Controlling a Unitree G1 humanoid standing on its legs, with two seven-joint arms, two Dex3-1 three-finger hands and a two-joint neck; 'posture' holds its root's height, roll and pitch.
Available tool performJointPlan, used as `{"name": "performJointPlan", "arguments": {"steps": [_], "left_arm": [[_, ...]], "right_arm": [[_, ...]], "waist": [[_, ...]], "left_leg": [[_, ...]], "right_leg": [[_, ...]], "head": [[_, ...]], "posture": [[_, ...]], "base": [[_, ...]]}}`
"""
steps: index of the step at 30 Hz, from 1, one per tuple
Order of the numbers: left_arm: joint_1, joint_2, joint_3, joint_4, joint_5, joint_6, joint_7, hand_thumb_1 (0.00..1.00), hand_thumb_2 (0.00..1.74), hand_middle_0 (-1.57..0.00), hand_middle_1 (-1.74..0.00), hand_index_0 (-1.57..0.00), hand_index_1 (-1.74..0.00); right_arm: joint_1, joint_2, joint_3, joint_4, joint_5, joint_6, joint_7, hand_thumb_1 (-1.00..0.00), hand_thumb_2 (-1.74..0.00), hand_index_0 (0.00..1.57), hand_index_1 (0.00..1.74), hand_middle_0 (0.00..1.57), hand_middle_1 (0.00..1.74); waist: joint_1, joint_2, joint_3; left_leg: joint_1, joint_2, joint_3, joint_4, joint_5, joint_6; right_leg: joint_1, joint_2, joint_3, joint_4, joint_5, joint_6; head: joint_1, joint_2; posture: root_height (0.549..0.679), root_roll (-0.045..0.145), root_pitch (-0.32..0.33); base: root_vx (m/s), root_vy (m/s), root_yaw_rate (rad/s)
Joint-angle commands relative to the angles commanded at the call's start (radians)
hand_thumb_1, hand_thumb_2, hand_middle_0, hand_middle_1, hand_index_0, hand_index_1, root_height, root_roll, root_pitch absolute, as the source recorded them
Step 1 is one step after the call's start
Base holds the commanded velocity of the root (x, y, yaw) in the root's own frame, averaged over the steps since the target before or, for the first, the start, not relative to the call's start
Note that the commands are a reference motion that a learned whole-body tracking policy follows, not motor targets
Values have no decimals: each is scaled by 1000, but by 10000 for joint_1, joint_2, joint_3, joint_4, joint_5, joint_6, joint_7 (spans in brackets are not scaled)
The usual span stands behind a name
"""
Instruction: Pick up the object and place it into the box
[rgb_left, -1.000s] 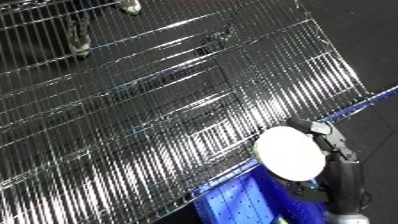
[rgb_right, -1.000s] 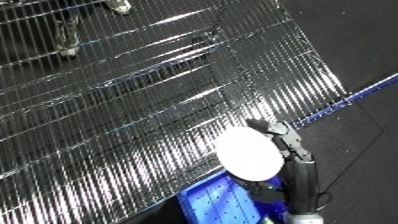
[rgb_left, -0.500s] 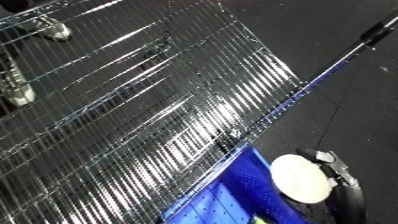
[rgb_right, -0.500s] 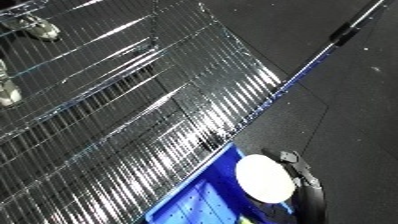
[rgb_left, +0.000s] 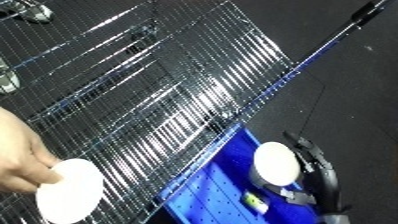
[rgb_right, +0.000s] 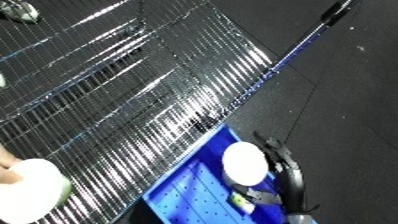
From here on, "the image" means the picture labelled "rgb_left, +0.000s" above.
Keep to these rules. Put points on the person's hand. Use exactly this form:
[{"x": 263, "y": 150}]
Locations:
[{"x": 20, "y": 153}]

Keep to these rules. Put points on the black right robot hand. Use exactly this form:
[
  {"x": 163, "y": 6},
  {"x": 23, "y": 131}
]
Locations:
[{"x": 323, "y": 173}]

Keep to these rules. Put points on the white paper cup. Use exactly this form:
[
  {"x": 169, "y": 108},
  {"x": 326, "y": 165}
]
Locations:
[
  {"x": 276, "y": 164},
  {"x": 71, "y": 193}
]

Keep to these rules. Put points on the pale right robot arm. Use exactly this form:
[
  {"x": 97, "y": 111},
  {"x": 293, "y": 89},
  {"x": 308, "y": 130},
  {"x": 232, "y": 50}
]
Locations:
[{"x": 339, "y": 219}]

